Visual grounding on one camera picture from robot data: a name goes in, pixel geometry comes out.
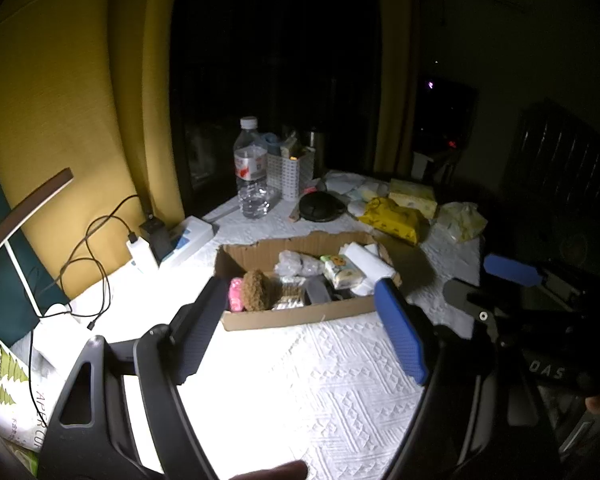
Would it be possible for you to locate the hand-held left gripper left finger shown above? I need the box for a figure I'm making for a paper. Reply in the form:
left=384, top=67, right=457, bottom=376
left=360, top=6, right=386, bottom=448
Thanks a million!
left=35, top=276, right=231, bottom=480

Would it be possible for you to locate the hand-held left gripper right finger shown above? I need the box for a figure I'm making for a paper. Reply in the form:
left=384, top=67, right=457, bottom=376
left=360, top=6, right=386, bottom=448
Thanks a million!
left=374, top=277, right=501, bottom=480

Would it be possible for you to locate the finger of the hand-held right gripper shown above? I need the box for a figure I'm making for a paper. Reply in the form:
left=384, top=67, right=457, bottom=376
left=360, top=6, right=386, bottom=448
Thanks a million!
left=483, top=254, right=588, bottom=301
left=442, top=279, right=503, bottom=333

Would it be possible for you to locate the pink plush toy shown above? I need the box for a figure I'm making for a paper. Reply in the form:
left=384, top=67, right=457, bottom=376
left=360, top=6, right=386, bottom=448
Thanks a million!
left=228, top=277, right=246, bottom=314

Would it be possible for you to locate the brown plush toy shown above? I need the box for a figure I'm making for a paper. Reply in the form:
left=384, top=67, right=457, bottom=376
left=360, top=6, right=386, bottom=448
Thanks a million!
left=242, top=270, right=283, bottom=311

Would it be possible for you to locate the small tissue packet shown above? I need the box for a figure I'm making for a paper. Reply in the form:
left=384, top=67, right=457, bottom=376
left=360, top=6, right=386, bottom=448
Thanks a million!
left=321, top=254, right=365, bottom=290

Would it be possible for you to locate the brown cardboard box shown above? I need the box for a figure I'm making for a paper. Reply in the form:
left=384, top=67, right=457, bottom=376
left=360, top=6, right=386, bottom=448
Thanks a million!
left=214, top=231, right=402, bottom=332

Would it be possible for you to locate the box of cotton swabs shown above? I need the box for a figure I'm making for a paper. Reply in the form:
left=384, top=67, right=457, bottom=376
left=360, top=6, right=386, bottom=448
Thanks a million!
left=272, top=280, right=309, bottom=311

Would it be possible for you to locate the clear plastic bag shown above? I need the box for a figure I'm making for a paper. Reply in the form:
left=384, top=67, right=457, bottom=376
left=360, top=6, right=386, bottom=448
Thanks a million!
left=274, top=250, right=326, bottom=279

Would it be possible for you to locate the grey soft item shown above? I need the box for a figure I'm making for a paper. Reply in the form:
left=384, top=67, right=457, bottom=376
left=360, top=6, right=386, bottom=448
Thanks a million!
left=305, top=277, right=347, bottom=307

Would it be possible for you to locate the person's left hand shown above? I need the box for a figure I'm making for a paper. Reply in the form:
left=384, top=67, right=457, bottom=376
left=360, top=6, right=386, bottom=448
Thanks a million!
left=229, top=460, right=310, bottom=480

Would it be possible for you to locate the pale yellow crumpled bag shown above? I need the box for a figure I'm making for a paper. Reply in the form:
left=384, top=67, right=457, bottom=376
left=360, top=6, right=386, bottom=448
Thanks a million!
left=436, top=201, right=489, bottom=242

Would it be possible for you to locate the white crumpled paper towel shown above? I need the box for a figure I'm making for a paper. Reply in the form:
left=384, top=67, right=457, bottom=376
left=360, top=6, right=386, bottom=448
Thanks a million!
left=340, top=242, right=396, bottom=297

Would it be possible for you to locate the white flat box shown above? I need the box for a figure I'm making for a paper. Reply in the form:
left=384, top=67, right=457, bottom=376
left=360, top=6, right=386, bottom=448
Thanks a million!
left=160, top=216, right=216, bottom=267

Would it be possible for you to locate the white power adapter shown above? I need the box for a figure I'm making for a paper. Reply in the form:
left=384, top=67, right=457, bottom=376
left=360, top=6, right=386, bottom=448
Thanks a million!
left=126, top=231, right=160, bottom=274

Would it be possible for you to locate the dark slatted chair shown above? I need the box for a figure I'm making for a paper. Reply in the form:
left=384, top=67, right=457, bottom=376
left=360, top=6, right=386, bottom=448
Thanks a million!
left=502, top=100, right=600, bottom=273

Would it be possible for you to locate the black charger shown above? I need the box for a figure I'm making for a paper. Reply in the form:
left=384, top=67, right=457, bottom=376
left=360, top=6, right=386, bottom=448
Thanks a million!
left=140, top=214, right=174, bottom=264

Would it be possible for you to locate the yellow wet wipes packet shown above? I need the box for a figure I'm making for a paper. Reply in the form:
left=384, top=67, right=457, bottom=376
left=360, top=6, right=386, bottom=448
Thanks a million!
left=357, top=197, right=429, bottom=246

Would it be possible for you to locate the white embossed tablecloth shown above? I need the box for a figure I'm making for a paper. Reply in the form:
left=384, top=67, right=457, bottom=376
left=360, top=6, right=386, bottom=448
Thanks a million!
left=10, top=170, right=482, bottom=480

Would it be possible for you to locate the pale yellow tissue pack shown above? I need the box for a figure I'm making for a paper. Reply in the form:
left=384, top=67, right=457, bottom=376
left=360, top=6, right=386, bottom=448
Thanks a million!
left=389, top=178, right=439, bottom=220

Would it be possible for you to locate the black round lid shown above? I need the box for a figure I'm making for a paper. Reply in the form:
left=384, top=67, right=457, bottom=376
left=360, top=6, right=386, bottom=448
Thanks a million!
left=299, top=191, right=350, bottom=223

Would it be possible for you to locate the pile of white pads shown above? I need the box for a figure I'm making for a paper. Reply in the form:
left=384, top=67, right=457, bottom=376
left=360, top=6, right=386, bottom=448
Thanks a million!
left=325, top=171, right=389, bottom=211

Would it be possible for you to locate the clear plastic water bottle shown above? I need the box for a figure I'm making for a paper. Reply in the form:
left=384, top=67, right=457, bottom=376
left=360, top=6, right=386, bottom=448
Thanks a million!
left=233, top=116, right=273, bottom=220

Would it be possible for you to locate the dark monitor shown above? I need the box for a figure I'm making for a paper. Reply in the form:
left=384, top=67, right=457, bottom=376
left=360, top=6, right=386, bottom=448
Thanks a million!
left=414, top=77, right=481, bottom=152

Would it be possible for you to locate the white perforated basket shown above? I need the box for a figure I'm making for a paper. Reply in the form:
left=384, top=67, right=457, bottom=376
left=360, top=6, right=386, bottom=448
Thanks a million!
left=266, top=146, right=315, bottom=202

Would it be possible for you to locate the white printed paper bag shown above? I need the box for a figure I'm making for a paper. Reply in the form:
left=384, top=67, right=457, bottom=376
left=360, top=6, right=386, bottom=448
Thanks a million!
left=0, top=327, right=57, bottom=463

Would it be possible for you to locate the dark green cushion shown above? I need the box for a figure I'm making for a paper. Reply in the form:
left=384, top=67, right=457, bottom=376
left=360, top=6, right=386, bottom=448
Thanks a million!
left=0, top=125, right=72, bottom=347

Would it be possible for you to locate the dark metal flask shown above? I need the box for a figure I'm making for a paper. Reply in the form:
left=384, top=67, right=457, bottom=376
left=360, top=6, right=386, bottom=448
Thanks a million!
left=302, top=130, right=329, bottom=179

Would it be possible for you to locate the narrow yellow curtain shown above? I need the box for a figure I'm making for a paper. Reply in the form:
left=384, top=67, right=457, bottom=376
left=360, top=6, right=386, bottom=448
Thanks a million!
left=372, top=0, right=422, bottom=177

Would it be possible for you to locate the wide yellow curtain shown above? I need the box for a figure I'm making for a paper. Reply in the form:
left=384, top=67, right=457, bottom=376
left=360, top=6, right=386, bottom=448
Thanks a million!
left=0, top=0, right=187, bottom=302

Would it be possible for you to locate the black cable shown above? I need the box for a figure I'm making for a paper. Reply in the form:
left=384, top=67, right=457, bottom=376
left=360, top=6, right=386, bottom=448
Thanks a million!
left=35, top=195, right=154, bottom=334

